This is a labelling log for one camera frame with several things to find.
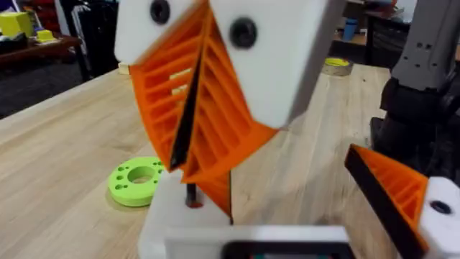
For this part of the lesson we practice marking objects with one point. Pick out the blue cup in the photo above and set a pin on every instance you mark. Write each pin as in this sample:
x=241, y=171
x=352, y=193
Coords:
x=349, y=29

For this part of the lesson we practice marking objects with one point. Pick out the green disc with holes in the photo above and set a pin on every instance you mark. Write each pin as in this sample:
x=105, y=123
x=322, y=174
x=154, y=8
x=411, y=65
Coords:
x=134, y=181

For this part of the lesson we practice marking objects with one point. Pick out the dark wooden side table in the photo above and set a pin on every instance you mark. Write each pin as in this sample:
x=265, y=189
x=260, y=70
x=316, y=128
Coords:
x=43, y=54

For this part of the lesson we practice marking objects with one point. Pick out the small yellow block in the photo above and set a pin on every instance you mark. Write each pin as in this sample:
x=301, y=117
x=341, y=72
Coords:
x=45, y=36

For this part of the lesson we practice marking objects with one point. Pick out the finger of the white orange right gripper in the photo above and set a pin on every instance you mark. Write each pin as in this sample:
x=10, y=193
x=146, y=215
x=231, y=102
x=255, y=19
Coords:
x=158, y=90
x=273, y=64

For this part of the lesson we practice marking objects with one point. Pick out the yellow tape roll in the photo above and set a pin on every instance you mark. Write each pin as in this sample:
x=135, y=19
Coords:
x=337, y=66

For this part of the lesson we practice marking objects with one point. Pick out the white orange left gripper right finger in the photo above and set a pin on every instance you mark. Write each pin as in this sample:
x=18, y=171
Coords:
x=399, y=194

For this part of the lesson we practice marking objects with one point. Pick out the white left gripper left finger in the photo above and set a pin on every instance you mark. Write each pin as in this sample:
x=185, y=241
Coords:
x=169, y=216

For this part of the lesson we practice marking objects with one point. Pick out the large yellow block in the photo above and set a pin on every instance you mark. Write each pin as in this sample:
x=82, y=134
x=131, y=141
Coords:
x=15, y=23

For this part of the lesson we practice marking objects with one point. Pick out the small pale wooden block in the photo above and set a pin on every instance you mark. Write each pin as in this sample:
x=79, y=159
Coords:
x=124, y=68

